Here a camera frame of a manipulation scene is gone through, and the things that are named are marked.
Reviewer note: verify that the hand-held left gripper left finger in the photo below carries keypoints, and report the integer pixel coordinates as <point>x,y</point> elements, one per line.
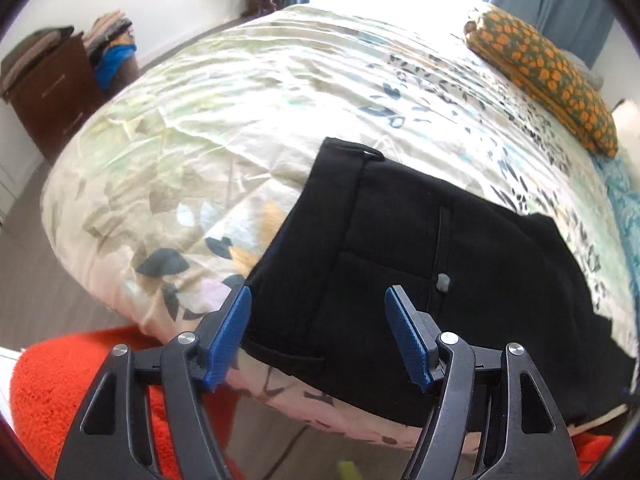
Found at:
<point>230,340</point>

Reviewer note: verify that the orange fleece garment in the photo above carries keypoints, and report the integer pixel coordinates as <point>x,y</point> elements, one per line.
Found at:
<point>50,385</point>

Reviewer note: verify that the stack of colourful clothes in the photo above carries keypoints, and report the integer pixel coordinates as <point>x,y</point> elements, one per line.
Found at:
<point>112,60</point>

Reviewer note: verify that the teal patterned pillow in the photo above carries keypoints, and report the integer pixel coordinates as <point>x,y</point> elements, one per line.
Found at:
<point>625,200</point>

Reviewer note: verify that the green object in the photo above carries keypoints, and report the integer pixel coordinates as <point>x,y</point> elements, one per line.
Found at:
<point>350,471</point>

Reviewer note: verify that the floral bedspread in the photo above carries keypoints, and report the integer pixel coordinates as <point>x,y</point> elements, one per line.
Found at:
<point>250,110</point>

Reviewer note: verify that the black pants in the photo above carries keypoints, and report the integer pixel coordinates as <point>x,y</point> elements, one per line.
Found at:
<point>380,220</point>

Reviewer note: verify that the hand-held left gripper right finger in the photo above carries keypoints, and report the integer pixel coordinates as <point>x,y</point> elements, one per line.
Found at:
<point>405,340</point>

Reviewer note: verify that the orange patterned pillow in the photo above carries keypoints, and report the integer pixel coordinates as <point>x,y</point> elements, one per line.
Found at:
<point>540,65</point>

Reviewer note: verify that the grey folded clothes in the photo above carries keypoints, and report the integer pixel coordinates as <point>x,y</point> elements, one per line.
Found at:
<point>30,50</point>

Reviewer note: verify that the brown wooden cabinet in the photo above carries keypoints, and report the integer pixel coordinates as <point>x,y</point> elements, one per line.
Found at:
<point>50,105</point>

